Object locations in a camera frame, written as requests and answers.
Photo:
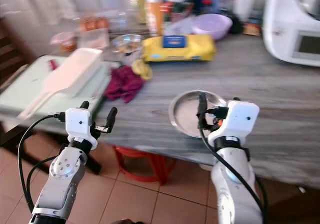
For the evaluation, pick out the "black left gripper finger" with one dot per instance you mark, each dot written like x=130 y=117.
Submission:
x=84 y=105
x=111 y=118

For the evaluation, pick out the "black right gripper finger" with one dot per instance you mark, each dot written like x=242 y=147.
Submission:
x=235 y=99
x=203 y=108

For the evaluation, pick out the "round steel plate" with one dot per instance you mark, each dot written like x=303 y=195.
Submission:
x=185 y=114

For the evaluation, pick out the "maroon cloth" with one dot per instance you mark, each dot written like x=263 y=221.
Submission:
x=124 y=83

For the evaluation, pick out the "red plastic stool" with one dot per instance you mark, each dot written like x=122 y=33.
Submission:
x=140 y=151

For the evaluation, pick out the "small red object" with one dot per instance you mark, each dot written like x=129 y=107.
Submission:
x=53 y=64

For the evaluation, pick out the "yellow banana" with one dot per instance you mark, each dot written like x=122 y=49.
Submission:
x=144 y=69

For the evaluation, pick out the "yellow kitchen wipes pack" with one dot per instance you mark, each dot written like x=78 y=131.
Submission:
x=195 y=51

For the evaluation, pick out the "pale green cutting board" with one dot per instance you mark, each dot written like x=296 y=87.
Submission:
x=22 y=88

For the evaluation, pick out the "small container with pink lid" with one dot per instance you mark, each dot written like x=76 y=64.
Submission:
x=63 y=42

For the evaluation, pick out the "clear plastic container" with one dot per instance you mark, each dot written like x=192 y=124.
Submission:
x=93 y=38

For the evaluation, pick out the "small steel bowl with food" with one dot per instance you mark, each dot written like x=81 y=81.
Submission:
x=127 y=44

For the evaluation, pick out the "large lilac plastic bowl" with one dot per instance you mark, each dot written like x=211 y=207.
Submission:
x=212 y=26

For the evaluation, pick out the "dark wooden chair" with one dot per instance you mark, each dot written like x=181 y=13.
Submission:
x=7 y=58

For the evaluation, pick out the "brown egg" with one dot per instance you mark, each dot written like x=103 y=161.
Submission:
x=85 y=24
x=94 y=23
x=104 y=23

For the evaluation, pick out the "grey white pouch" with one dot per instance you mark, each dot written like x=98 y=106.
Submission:
x=178 y=27

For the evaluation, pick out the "white kitchen appliance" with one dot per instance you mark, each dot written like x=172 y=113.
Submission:
x=285 y=23

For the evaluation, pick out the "dark blue jar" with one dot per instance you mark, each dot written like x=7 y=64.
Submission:
x=202 y=1

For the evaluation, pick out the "green and red snack bag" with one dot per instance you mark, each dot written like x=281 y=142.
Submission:
x=176 y=7

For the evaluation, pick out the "orange sauce bottle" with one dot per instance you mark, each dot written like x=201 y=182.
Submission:
x=153 y=14

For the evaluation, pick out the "yellow food bag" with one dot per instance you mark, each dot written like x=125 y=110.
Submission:
x=138 y=3

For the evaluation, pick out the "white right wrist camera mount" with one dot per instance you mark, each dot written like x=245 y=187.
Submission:
x=240 y=119

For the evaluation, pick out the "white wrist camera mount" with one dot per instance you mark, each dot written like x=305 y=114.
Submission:
x=240 y=119
x=79 y=126

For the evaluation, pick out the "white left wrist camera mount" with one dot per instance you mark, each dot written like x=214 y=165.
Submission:
x=79 y=126

